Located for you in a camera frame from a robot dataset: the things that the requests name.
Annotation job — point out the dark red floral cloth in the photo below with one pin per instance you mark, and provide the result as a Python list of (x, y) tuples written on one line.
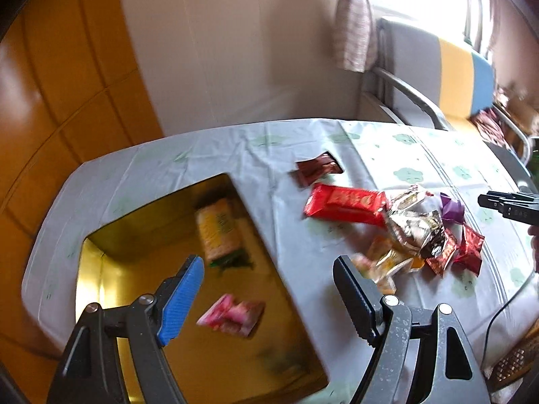
[(492, 122)]

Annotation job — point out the checked curtain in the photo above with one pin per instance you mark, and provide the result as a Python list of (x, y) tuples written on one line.
[(351, 21)]

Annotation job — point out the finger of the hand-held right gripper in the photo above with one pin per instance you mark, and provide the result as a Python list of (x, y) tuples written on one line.
[(505, 198), (520, 212)]

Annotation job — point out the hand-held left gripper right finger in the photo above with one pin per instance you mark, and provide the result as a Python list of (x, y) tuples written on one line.
[(358, 303)]

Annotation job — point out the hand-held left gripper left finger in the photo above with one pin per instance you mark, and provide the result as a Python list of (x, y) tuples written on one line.
[(181, 303)]

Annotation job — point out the pink patterned snack packet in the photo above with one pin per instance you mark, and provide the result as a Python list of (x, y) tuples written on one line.
[(231, 315)]

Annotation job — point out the dark brown snack packet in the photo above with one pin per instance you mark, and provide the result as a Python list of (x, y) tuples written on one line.
[(318, 169)]

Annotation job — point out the purple candy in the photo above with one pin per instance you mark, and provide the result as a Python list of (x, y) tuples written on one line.
[(451, 209)]

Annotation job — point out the brown woven basket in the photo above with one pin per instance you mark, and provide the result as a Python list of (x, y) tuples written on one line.
[(516, 362)]

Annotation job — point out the wooden wardrobe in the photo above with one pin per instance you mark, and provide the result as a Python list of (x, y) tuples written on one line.
[(63, 92)]

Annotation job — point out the gold metal tin box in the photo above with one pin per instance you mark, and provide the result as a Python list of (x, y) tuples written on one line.
[(126, 269)]

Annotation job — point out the pale green-flowered tablecloth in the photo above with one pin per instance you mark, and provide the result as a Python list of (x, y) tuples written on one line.
[(210, 151)]

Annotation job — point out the large red snack packet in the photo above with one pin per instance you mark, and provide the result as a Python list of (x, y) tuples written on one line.
[(347, 205)]

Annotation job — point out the silver foil snack packet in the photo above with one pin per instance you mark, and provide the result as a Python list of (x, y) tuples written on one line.
[(410, 227)]

